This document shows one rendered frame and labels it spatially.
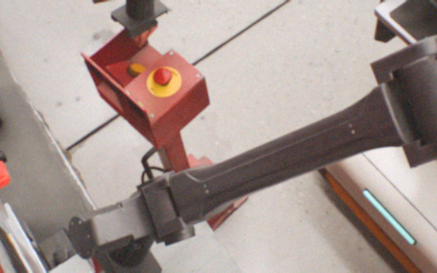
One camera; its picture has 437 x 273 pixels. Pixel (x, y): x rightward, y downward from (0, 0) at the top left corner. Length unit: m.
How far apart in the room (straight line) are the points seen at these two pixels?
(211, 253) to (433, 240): 0.91
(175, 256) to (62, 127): 1.37
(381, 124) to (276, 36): 1.83
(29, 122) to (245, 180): 0.72
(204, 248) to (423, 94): 0.55
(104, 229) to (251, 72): 1.59
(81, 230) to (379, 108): 0.42
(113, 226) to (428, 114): 0.43
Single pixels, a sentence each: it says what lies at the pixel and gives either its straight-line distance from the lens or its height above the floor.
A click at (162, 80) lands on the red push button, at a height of 0.81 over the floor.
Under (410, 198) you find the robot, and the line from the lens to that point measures 1.99.
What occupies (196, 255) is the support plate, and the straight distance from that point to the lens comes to 1.16.
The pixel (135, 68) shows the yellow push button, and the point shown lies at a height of 0.73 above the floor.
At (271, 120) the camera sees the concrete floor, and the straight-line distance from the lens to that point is 2.38.
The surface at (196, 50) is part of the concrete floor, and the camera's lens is 2.54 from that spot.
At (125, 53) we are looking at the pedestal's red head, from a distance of 1.67.
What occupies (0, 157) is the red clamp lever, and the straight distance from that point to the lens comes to 0.99.
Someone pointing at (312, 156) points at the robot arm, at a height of 1.39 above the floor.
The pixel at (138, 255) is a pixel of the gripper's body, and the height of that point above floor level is 1.12.
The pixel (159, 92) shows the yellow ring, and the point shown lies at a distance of 1.55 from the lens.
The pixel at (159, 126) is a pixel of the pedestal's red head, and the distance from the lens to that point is 1.55.
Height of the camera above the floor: 2.10
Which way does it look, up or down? 62 degrees down
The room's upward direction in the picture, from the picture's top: 11 degrees counter-clockwise
